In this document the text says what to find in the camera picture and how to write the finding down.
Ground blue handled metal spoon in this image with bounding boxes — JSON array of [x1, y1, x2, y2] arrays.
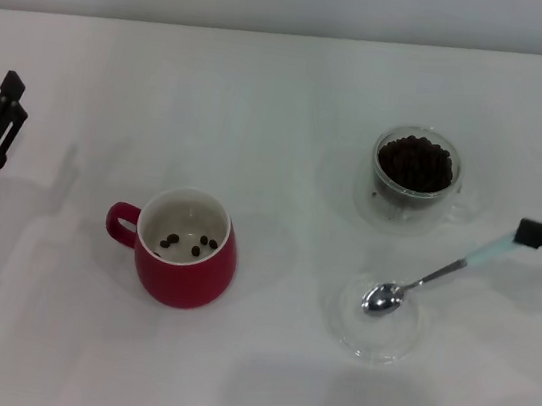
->
[[359, 211, 520, 336]]

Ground red ceramic mug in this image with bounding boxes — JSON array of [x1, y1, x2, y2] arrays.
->
[[95, 177, 248, 316]]

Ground coffee beans pile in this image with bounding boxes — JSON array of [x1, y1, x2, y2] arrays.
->
[[372, 130, 458, 198]]

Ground clear glass saucer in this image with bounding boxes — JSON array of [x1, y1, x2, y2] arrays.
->
[[319, 266, 428, 370], [347, 159, 463, 245]]

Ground double wall glass cup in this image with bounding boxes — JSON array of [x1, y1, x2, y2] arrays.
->
[[364, 120, 493, 229]]

